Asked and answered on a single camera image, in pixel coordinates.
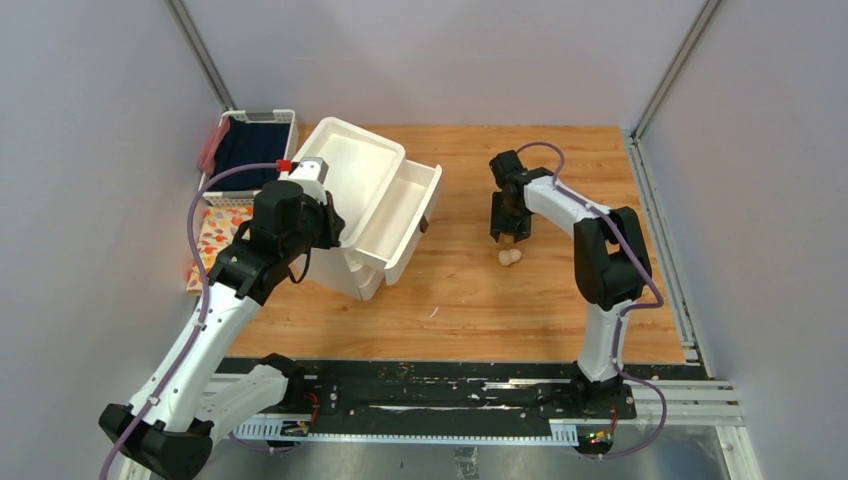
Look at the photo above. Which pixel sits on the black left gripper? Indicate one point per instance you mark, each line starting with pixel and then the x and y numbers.
pixel 334 222

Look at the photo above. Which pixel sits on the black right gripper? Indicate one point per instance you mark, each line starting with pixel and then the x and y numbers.
pixel 500 225

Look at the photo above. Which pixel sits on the beige gourd makeup sponge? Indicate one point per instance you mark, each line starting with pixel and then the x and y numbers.
pixel 509 257

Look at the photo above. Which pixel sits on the white drawer organizer box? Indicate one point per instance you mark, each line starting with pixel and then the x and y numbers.
pixel 361 166

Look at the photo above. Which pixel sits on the white top drawer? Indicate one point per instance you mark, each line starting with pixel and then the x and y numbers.
pixel 392 233

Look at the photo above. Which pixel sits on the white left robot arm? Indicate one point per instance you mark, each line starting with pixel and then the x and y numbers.
pixel 169 426

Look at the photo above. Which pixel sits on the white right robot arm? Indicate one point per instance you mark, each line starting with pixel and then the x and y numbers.
pixel 611 264

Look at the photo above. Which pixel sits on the floral orange cloth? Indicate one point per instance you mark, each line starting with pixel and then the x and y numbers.
pixel 215 227

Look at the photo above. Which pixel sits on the dark blue cloth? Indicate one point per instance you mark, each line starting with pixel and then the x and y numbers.
pixel 250 143

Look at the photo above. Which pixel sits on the white perforated basket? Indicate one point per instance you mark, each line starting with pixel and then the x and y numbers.
pixel 285 116

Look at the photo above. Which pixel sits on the pink cloth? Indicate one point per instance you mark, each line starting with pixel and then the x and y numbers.
pixel 206 160

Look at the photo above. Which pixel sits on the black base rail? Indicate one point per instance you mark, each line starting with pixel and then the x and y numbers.
pixel 455 399

